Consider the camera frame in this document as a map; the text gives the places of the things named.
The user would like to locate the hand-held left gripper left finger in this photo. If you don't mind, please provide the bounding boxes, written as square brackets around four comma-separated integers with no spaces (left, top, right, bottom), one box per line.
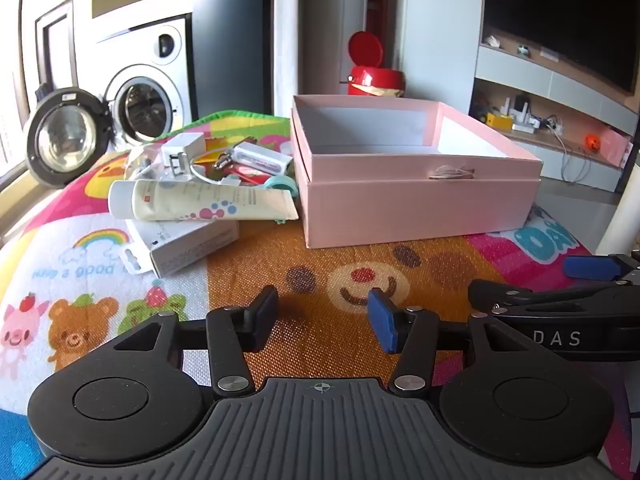
[114,285,279,396]

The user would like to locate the white cylinder post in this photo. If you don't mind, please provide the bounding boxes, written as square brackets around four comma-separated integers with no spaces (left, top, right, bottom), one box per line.
[595,162,640,256]

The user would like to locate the pink paper bag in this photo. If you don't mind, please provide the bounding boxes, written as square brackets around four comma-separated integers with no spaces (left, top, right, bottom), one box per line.
[600,127,634,169]

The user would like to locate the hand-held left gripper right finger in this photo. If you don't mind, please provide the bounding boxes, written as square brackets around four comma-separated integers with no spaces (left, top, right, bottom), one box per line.
[368,288,523,395]

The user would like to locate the white small carton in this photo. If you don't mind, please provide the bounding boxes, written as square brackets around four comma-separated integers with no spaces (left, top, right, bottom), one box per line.
[119,217,240,279]

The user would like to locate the white cream tube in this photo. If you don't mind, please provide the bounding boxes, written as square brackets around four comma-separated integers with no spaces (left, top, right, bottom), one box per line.
[108,180,300,224]

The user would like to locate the black television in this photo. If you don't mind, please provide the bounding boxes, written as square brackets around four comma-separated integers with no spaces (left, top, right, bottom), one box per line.
[482,0,640,94]

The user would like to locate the teal tape roll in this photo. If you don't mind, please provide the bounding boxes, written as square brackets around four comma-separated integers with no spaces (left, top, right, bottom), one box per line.
[262,176,300,197]

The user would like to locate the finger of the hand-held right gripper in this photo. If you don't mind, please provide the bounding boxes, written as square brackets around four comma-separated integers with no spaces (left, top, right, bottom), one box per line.
[468,279,640,317]
[563,252,640,283]

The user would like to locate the white cable adapter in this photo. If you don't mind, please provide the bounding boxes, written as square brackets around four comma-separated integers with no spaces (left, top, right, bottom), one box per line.
[192,141,294,184]

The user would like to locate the pink cardboard box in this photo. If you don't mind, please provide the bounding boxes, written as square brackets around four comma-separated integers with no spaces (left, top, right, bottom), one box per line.
[291,94,544,250]

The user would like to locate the wooden television cabinet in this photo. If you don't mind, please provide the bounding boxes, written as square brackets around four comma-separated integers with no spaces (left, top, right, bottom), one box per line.
[470,30,640,194]

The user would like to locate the brown twine bow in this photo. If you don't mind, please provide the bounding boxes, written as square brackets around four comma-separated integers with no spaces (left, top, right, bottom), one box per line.
[430,164,476,181]

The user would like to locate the clear plastic bag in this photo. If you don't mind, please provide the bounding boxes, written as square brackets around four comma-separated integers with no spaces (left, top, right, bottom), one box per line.
[122,147,163,182]

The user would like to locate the white washing machine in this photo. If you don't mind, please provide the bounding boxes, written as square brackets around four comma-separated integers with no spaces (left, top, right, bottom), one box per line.
[26,15,194,189]

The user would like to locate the white three-pin plug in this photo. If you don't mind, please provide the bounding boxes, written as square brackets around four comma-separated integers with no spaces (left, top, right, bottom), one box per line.
[160,132,207,182]

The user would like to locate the grey hanging cable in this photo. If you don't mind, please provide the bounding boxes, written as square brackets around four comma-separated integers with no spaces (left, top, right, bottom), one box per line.
[547,122,592,182]

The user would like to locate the colourful cartoon play mat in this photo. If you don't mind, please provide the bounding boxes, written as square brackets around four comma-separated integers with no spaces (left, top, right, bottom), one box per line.
[0,109,640,480]

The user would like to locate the red pen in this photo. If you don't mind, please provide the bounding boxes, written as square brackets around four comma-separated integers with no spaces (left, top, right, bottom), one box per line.
[220,172,267,187]

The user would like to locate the red trash bin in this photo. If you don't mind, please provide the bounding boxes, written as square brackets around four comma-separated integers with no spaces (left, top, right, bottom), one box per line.
[347,31,406,98]

